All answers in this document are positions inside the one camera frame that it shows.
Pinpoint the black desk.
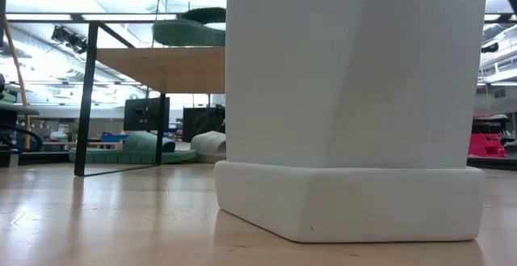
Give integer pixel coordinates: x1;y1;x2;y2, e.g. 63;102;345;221
0;103;40;117

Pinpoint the red stool with black seat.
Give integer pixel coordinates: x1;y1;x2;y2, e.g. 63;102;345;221
467;113;509;159

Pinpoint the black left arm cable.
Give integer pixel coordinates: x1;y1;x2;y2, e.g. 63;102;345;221
0;122;44;152

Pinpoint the blue storage bin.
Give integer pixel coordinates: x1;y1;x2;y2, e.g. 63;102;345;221
100;133;130;143

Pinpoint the wooden shelf with black legs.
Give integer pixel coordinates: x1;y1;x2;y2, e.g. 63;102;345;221
74;21;227;177

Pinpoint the black ceiling spotlight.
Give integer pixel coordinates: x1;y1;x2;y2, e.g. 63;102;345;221
67;34;88;55
50;25;70;44

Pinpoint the black background monitor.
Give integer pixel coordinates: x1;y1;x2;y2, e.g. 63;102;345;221
123;96;170;133
182;106;226;144

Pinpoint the teal rubber slide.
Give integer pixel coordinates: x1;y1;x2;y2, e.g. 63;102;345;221
68;130;199;165
152;6;227;49

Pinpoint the tan background desk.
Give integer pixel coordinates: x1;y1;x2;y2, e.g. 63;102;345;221
40;139;124;153

